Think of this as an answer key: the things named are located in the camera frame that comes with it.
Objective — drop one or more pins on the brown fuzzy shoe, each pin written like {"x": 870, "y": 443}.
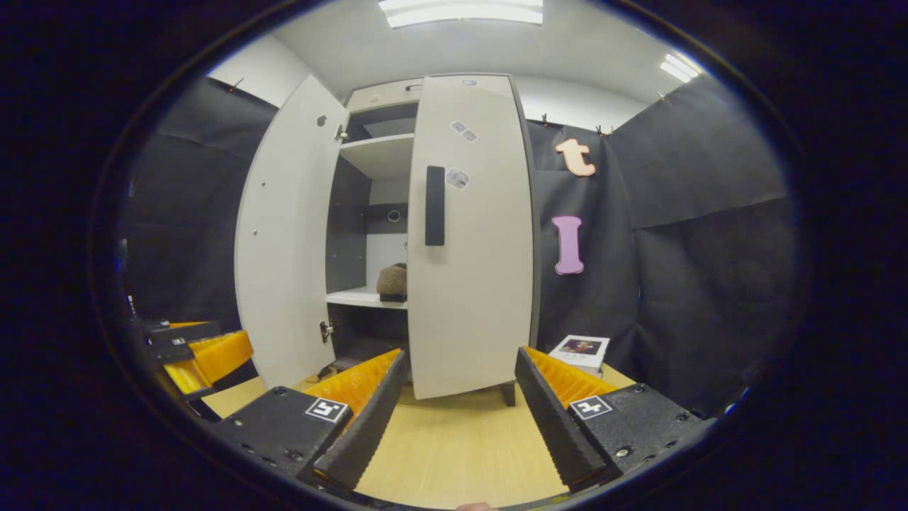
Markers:
{"x": 391, "y": 280}

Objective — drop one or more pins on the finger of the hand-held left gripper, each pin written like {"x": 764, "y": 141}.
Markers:
{"x": 189, "y": 324}
{"x": 213, "y": 358}

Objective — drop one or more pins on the ceiling light panel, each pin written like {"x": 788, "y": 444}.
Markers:
{"x": 461, "y": 12}
{"x": 679, "y": 67}

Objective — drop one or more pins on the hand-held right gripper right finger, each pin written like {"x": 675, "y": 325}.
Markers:
{"x": 553, "y": 426}

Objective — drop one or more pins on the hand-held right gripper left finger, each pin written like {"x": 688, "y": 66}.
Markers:
{"x": 369, "y": 426}

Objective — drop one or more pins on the white shoe cabinet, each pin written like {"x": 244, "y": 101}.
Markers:
{"x": 475, "y": 305}

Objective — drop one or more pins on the white cabinet drawer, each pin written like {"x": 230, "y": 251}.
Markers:
{"x": 379, "y": 96}

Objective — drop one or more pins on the metal cabinet door hinge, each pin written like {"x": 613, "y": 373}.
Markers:
{"x": 325, "y": 331}
{"x": 341, "y": 133}

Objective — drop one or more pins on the black backdrop cloth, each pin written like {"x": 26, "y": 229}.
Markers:
{"x": 184, "y": 213}
{"x": 709, "y": 284}

